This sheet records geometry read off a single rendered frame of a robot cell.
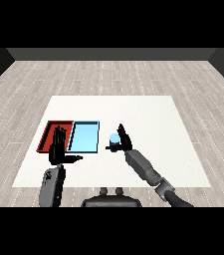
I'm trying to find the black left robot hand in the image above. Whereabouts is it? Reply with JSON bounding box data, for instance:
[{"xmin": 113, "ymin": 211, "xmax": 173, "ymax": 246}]
[{"xmin": 48, "ymin": 125, "xmax": 84, "ymax": 166}]

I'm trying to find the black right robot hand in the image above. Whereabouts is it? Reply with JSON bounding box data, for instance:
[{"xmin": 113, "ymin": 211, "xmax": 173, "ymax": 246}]
[{"xmin": 105, "ymin": 124, "xmax": 133, "ymax": 153}]

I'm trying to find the small blue can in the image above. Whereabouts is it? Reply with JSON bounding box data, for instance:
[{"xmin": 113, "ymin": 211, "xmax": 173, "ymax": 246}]
[{"xmin": 109, "ymin": 132, "xmax": 121, "ymax": 149}]

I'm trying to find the shallow red open box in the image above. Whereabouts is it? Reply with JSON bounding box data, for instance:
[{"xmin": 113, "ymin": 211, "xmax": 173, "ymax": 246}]
[{"xmin": 36, "ymin": 120, "xmax": 75, "ymax": 154}]

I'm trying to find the shallow light blue open box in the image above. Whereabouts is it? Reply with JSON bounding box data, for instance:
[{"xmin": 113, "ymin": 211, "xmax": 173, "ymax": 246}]
[{"xmin": 66, "ymin": 121, "xmax": 101, "ymax": 154}]

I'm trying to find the dark grey robot body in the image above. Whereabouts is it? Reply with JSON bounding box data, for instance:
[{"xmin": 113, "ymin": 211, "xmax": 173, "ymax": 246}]
[{"xmin": 81, "ymin": 187, "xmax": 142, "ymax": 208}]

